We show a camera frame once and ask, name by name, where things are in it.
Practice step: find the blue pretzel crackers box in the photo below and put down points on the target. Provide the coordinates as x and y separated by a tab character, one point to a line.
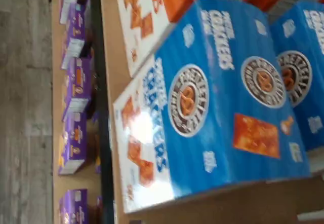
222	94
303	56

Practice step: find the purple Annie's snack box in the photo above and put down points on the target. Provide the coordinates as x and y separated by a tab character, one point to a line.
78	82
76	31
69	3

